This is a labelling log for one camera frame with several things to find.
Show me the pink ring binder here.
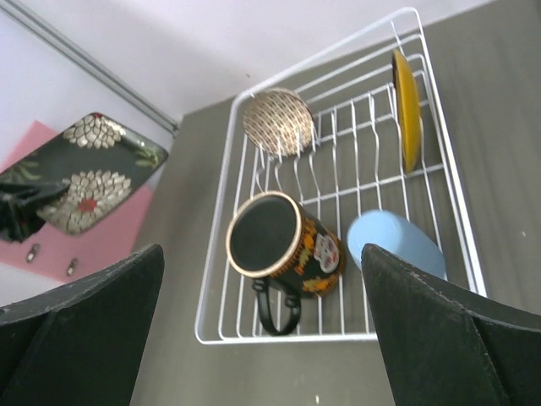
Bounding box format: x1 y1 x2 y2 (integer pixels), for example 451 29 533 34
1 122 167 283

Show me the white wire dish rack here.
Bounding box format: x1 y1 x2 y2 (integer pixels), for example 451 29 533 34
194 6 487 345

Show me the beige patterned bowl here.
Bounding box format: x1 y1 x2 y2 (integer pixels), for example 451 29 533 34
243 87 314 156

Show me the black floral square plate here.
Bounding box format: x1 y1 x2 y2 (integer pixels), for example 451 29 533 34
1 112 168 235

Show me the black orange patterned mug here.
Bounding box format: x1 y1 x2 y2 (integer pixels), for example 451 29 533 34
225 190 347 336

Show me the light blue plastic cup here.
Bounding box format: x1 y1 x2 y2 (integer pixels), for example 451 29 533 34
347 210 446 279

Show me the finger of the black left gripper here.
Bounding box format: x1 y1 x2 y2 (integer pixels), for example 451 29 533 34
1 182 68 244

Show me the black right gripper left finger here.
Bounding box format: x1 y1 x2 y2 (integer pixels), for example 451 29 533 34
1 244 164 405

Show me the yellow round plate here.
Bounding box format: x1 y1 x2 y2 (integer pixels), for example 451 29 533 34
392 49 422 173

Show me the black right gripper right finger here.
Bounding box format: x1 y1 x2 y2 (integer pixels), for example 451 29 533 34
361 244 540 405

